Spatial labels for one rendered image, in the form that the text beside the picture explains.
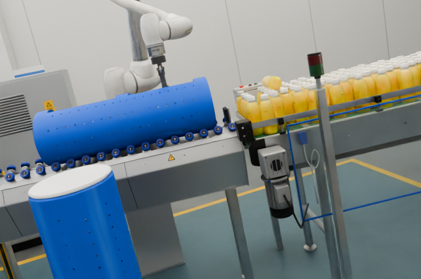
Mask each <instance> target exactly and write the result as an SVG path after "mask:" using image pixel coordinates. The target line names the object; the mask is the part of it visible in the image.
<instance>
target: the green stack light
mask: <svg viewBox="0 0 421 279"><path fill-rule="evenodd" d="M308 67H309V75H310V77H315V76H321V75H324V74H325V71H324V65H323V63H322V64H319V65H312V66H308Z"/></svg>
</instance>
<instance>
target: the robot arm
mask: <svg viewBox="0 0 421 279"><path fill-rule="evenodd" d="M111 1H112V2H114V3H115V4H117V5H118V6H120V7H122V8H125V12H126V17H127V24H128V32H129V37H130V44H131V49H132V56H133V60H132V62H131V64H130V71H125V69H124V68H122V67H120V66H115V67H113V68H109V69H107V70H105V73H104V75H103V86H104V90H105V95H106V97H107V100H109V99H113V98H115V97H116V95H121V94H124V93H130V94H131V95H133V94H136V93H142V92H146V91H149V90H151V89H153V88H155V87H156V86H158V85H159V84H160V83H161V84H162V88H165V87H168V85H167V82H166V79H165V68H164V66H162V63H164V62H166V58H165V55H164V54H165V47H164V44H163V42H164V41H167V40H174V39H180V38H184V37H186V36H188V35H189V34H191V32H192V29H193V24H192V21H191V20H190V19H189V18H186V17H181V16H178V15H176V14H173V13H170V14H168V13H166V12H165V11H162V10H160V9H157V8H154V7H152V6H149V5H146V4H144V3H141V2H140V0H111ZM148 55H149V57H151V59H150V58H148ZM156 64H157V66H156Z"/></svg>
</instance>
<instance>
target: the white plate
mask: <svg viewBox="0 0 421 279"><path fill-rule="evenodd" d="M111 171H112V169H111V167H110V166H108V165H104V164H96V165H90V166H83V167H78V168H75V169H70V170H68V171H64V172H61V173H59V174H55V175H53V176H51V177H48V178H46V179H44V180H42V181H40V182H38V183H37V184H35V185H34V186H33V187H32V188H31V189H30V190H29V191H28V195H29V197H31V198H33V199H48V198H53V197H59V196H64V195H67V194H71V193H74V192H77V191H80V190H82V189H85V188H88V187H90V186H92V185H94V184H96V183H98V182H100V181H102V180H104V179H105V178H106V177H107V176H109V174H110V173H111Z"/></svg>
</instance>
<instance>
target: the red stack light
mask: <svg viewBox="0 0 421 279"><path fill-rule="evenodd" d="M307 59H308V66H312V65H319V64H322V63H323V58H322V54H320V55H316V56H307Z"/></svg>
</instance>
